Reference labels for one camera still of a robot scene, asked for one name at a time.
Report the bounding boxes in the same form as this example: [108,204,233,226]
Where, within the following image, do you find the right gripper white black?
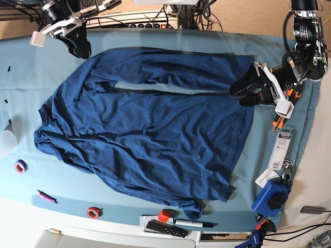
[29,12,92,58]

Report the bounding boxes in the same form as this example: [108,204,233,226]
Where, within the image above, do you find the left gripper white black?
[229,61,294,119]

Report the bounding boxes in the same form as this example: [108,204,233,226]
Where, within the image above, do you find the dark blue t-shirt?
[34,48,254,222]

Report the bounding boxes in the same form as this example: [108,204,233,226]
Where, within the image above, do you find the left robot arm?
[229,1,328,119]

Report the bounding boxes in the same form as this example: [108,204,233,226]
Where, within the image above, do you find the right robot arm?
[30,1,92,59]

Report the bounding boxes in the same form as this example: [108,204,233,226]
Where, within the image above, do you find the black foot pedal start label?
[79,0,98,15]

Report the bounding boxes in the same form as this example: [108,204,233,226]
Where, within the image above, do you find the orange black utility knife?
[272,85,303,131]

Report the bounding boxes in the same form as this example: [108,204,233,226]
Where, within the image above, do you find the white packaged item blister card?
[267,127,294,171]

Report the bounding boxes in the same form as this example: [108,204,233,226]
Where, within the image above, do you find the white paper card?
[254,169,280,188]

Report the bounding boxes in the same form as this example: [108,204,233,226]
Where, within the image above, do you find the metal carabiner keys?
[282,159,292,185]

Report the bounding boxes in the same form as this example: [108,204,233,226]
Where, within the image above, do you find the blue box black knob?
[251,179,291,218]

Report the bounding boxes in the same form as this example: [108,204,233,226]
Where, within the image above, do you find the white paper roll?
[0,130,18,159]

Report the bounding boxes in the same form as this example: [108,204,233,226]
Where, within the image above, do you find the grey adapter box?
[300,206,325,214]

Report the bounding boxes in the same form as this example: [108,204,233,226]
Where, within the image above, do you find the purple tape roll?
[14,160,27,174]

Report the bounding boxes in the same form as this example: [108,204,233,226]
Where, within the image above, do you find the orange black lower clamp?
[255,219,270,230]

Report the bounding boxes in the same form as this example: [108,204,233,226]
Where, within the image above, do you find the blue black clamp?
[235,232,264,248]

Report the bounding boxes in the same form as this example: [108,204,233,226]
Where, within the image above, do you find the white black marker pen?
[173,219,216,228]

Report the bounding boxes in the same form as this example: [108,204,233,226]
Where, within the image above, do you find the red cube block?
[158,210,170,223]

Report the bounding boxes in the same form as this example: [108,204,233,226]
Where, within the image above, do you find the pink marker pen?
[36,190,57,204]

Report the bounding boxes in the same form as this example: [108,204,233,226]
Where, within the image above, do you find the black remote control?
[146,220,189,238]

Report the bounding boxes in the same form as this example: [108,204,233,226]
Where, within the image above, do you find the white book under remote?
[139,214,201,243]

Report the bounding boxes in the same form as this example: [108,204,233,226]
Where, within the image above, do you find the red tape roll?
[86,207,102,219]

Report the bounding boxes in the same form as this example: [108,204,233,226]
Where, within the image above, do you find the white power strip red switch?
[101,23,174,29]

